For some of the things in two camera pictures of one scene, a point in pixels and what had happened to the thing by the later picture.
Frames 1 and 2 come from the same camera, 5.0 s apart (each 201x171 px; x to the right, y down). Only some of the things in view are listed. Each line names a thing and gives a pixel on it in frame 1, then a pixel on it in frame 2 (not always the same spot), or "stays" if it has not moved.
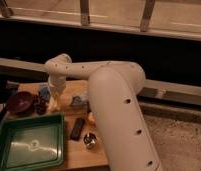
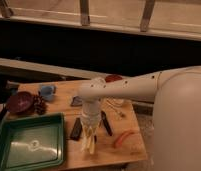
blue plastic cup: (45, 93) stays
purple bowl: (21, 103) stays
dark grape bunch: (39, 104) stays
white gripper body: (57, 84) to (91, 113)
